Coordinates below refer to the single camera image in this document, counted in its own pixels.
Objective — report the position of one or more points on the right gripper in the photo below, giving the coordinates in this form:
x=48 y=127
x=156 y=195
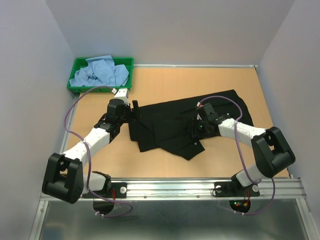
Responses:
x=194 y=130

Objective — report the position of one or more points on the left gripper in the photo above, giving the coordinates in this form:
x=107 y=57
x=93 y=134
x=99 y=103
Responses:
x=135 y=114

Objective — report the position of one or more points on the black long sleeve shirt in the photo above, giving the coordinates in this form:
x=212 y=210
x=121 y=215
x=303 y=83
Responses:
x=168 y=125

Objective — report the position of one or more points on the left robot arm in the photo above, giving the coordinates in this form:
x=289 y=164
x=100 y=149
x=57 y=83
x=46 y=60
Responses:
x=64 y=176

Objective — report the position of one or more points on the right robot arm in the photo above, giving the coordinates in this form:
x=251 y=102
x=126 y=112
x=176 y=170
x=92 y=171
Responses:
x=271 y=151

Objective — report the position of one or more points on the light blue shirt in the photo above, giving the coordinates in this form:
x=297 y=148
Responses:
x=100 y=71

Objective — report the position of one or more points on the green plastic bin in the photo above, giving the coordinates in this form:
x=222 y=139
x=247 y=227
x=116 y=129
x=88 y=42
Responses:
x=81 y=62

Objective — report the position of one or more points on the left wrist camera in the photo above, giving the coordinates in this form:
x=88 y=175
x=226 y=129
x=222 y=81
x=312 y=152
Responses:
x=121 y=93

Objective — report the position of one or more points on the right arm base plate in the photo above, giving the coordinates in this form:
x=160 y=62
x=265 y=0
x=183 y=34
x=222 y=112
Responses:
x=224 y=189

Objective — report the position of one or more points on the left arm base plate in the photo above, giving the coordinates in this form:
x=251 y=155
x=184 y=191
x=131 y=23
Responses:
x=117 y=190

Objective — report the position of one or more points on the aluminium mounting rail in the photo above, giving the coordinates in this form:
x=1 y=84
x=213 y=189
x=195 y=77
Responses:
x=183 y=209

